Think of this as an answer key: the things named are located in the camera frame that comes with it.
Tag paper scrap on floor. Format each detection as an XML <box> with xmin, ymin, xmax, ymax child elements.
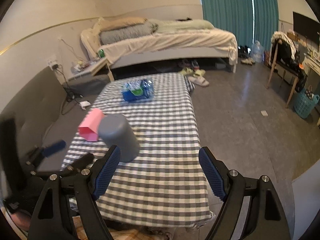
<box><xmin>260</xmin><ymin>111</ymin><xmax>268</xmax><ymax>116</ymax></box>

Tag white wall socket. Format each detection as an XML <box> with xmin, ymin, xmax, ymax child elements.
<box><xmin>47</xmin><ymin>54</ymin><xmax>59</xmax><ymax>70</ymax></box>

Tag white bedside table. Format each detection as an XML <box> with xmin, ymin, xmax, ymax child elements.
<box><xmin>67</xmin><ymin>57</ymin><xmax>114</xmax><ymax>82</ymax></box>

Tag large water jug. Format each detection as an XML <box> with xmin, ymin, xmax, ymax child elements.
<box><xmin>250</xmin><ymin>40</ymin><xmax>264</xmax><ymax>63</ymax></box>

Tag teal laundry basket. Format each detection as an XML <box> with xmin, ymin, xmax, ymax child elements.
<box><xmin>293</xmin><ymin>85</ymin><xmax>319</xmax><ymax>119</ymax></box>

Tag black power cable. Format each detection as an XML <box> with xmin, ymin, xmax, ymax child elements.
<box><xmin>52</xmin><ymin>64</ymin><xmax>85</xmax><ymax>116</ymax></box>

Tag white bed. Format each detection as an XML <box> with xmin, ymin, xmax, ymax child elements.
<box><xmin>80</xmin><ymin>27</ymin><xmax>238</xmax><ymax>72</ymax></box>

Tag white crumpled tissue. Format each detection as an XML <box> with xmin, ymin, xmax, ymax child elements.
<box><xmin>79</xmin><ymin>101</ymin><xmax>91</xmax><ymax>110</ymax></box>

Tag shoes under bed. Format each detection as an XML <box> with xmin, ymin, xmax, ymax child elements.
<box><xmin>182</xmin><ymin>59</ymin><xmax>200</xmax><ymax>70</ymax></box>

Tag pale green duvet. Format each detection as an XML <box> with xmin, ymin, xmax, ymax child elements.
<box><xmin>149</xmin><ymin>19</ymin><xmax>214</xmax><ymax>33</ymax></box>

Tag grey plastic cup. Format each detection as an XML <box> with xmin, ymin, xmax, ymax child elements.
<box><xmin>98</xmin><ymin>114</ymin><xmax>140</xmax><ymax>163</ymax></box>

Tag black television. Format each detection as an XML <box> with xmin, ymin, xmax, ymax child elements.
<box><xmin>293</xmin><ymin>12</ymin><xmax>320</xmax><ymax>46</ymax></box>

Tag checkered pillow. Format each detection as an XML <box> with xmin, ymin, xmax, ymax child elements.
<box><xmin>99</xmin><ymin>21</ymin><xmax>158</xmax><ymax>45</ymax></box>

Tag grey white checkered tablecloth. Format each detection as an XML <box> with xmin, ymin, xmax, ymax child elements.
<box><xmin>60</xmin><ymin>72</ymin><xmax>217</xmax><ymax>229</ymax></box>

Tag green can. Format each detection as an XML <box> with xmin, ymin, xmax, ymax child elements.
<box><xmin>98</xmin><ymin>49</ymin><xmax>105</xmax><ymax>58</ymax></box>

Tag teal curtain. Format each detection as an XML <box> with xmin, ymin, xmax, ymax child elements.
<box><xmin>201</xmin><ymin>0</ymin><xmax>253</xmax><ymax>46</ymax></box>
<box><xmin>253</xmin><ymin>0</ymin><xmax>279</xmax><ymax>50</ymax></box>

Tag beige pillow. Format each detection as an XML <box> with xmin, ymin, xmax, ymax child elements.
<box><xmin>93</xmin><ymin>17</ymin><xmax>147</xmax><ymax>31</ymax></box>

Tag teal curtain right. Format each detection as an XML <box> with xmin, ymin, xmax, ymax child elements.
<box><xmin>253</xmin><ymin>0</ymin><xmax>279</xmax><ymax>50</ymax></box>

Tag green slipper right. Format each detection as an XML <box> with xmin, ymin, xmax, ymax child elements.
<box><xmin>194</xmin><ymin>69</ymin><xmax>206</xmax><ymax>76</ymax></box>

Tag white desk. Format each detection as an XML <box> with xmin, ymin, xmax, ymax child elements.
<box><xmin>301</xmin><ymin>49</ymin><xmax>320</xmax><ymax>127</ymax></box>

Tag white sneakers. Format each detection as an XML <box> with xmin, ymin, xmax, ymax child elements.
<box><xmin>241</xmin><ymin>57</ymin><xmax>255</xmax><ymax>66</ymax></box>

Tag teal curtain left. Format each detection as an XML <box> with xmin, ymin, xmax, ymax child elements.
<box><xmin>201</xmin><ymin>0</ymin><xmax>253</xmax><ymax>46</ymax></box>

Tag wooden chair with clothes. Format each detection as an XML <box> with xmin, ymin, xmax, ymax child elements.
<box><xmin>266</xmin><ymin>31</ymin><xmax>307</xmax><ymax>108</ymax></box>

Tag pink plastic cup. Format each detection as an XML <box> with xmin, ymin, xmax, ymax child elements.
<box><xmin>78</xmin><ymin>108</ymin><xmax>105</xmax><ymax>142</ymax></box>

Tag grey sofa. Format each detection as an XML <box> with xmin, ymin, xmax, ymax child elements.
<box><xmin>0</xmin><ymin>65</ymin><xmax>111</xmax><ymax>181</ymax></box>

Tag white slipper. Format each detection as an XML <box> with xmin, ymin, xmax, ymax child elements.
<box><xmin>188</xmin><ymin>76</ymin><xmax>209</xmax><ymax>87</ymax></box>

